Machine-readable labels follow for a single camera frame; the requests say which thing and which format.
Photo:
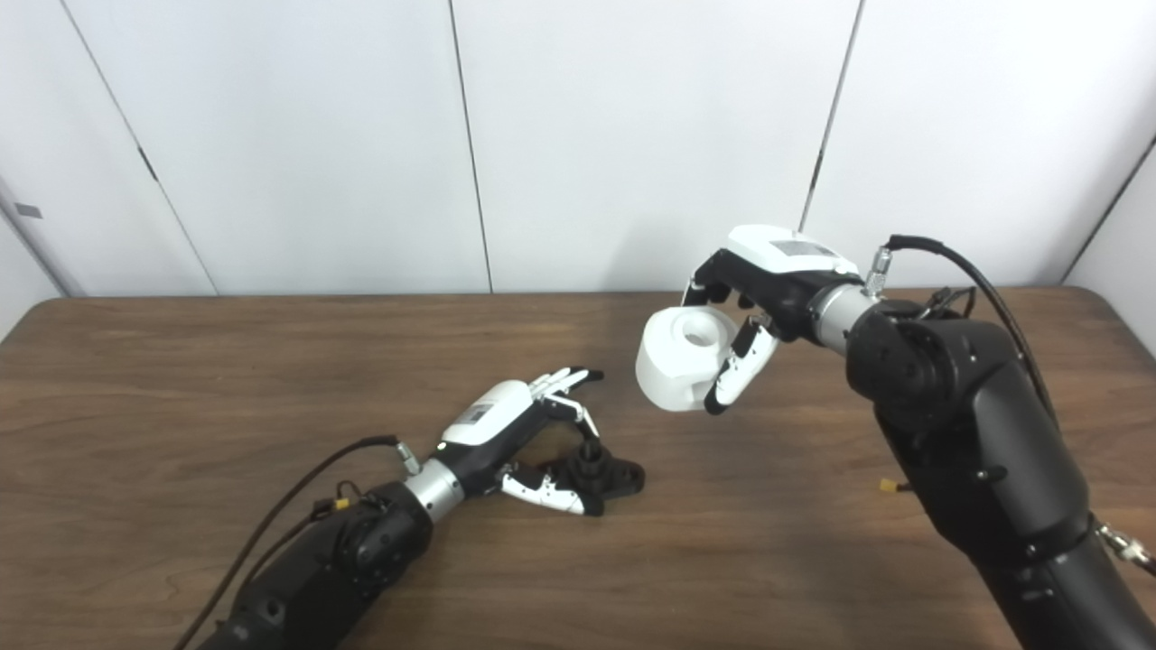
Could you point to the round white plastic piece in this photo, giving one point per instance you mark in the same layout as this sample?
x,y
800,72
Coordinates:
x,y
673,370

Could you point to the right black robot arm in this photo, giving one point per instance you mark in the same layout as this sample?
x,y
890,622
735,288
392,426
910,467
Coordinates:
x,y
984,451

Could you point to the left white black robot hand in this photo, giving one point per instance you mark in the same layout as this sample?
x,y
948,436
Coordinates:
x,y
492,415

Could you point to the black plastic holder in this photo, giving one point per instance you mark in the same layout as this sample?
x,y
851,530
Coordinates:
x,y
619,478

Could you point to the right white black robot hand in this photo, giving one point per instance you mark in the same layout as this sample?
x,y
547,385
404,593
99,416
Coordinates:
x,y
786,271

